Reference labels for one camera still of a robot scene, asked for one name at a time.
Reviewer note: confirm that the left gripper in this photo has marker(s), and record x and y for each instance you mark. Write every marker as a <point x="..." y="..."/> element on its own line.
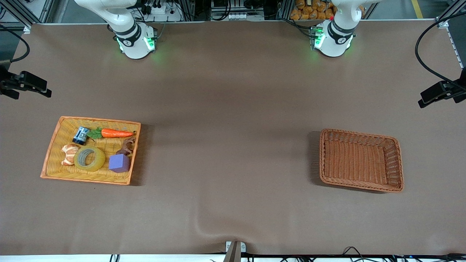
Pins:
<point x="458" y="87"/>

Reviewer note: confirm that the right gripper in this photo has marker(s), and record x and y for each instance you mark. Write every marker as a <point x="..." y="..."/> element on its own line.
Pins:
<point x="6" y="81"/>

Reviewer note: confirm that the yellow clear tape roll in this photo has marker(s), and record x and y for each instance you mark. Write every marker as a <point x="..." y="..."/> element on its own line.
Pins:
<point x="96" y="163"/>

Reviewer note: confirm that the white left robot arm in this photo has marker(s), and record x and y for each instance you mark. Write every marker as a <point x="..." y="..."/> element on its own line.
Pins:
<point x="336" y="36"/>

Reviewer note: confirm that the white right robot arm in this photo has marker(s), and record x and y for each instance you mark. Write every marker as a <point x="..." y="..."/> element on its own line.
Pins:
<point x="131" y="32"/>

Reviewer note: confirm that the toy croissant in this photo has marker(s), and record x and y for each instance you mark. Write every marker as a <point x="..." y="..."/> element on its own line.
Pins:
<point x="68" y="154"/>

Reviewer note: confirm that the orange toy carrot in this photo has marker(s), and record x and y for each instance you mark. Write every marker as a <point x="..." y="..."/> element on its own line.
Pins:
<point x="114" y="133"/>

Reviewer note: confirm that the yellow orange wicker basket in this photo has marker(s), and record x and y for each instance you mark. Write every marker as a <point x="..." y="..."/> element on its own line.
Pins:
<point x="109" y="147"/>

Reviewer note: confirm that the brown wicker basket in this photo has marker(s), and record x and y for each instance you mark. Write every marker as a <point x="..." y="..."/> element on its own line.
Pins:
<point x="356" y="160"/>

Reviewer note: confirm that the brown toy figure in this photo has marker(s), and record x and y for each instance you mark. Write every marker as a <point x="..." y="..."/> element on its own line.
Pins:
<point x="123" y="151"/>

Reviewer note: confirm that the purple cube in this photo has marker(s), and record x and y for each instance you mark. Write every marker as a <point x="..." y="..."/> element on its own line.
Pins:
<point x="119" y="163"/>

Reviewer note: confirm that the white power strip with plugs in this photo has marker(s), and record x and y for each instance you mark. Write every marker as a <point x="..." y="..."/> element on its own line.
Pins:
<point x="164" y="14"/>

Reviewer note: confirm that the pile of orange items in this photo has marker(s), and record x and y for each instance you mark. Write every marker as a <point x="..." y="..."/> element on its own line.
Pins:
<point x="309" y="11"/>

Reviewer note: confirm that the white empty power strip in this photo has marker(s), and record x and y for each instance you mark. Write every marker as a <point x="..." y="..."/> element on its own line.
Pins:
<point x="244" y="16"/>

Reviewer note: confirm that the metal table clamp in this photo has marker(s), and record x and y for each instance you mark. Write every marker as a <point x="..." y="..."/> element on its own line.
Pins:
<point x="235" y="253"/>

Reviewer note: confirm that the aluminium table edge rail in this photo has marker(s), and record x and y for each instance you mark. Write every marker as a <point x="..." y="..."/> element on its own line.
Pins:
<point x="455" y="45"/>

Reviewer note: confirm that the aluminium frame post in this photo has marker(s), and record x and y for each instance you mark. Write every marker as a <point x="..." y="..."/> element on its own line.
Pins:
<point x="446" y="18"/>
<point x="20" y="14"/>

